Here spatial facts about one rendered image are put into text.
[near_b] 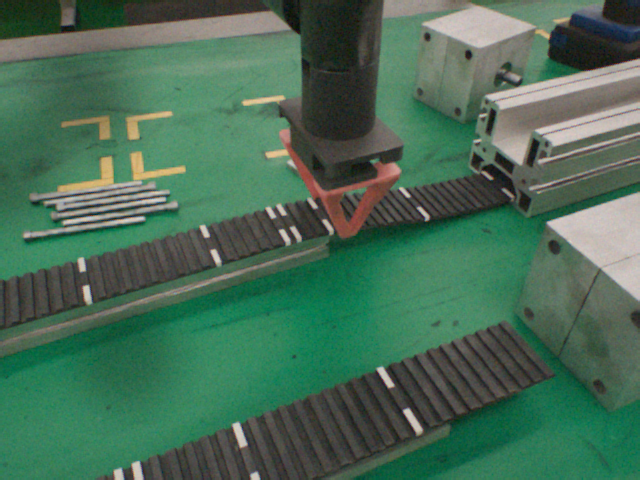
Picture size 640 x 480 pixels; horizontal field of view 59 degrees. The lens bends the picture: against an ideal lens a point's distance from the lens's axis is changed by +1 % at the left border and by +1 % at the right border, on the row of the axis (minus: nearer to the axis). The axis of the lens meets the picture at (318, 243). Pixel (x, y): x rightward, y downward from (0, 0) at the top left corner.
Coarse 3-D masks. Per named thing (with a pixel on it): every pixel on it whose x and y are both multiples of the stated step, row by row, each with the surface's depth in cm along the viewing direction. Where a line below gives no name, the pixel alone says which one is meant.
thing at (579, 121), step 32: (512, 96) 55; (544, 96) 55; (576, 96) 57; (608, 96) 59; (480, 128) 57; (512, 128) 56; (544, 128) 50; (576, 128) 50; (608, 128) 51; (480, 160) 61; (512, 160) 54; (544, 160) 51; (576, 160) 51; (608, 160) 54; (544, 192) 53; (576, 192) 55
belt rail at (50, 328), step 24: (312, 240) 48; (240, 264) 46; (264, 264) 48; (288, 264) 49; (168, 288) 45; (192, 288) 46; (216, 288) 47; (72, 312) 42; (96, 312) 44; (120, 312) 44; (144, 312) 45; (0, 336) 41; (24, 336) 42; (48, 336) 43
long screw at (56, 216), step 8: (144, 200) 55; (152, 200) 55; (160, 200) 56; (88, 208) 54; (96, 208) 54; (104, 208) 54; (112, 208) 55; (120, 208) 55; (128, 208) 55; (56, 216) 53; (64, 216) 54; (72, 216) 54
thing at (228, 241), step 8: (216, 224) 48; (224, 224) 48; (216, 232) 47; (224, 232) 48; (232, 232) 47; (216, 240) 47; (224, 240) 47; (232, 240) 47; (240, 240) 47; (224, 248) 46; (232, 248) 46; (240, 248) 46; (224, 256) 45; (232, 256) 45; (240, 256) 45; (248, 256) 46
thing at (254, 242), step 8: (248, 216) 49; (232, 224) 48; (240, 224) 48; (248, 224) 48; (256, 224) 48; (240, 232) 47; (248, 232) 48; (256, 232) 47; (248, 240) 46; (256, 240) 47; (264, 240) 47; (248, 248) 46; (256, 248) 46; (264, 248) 46
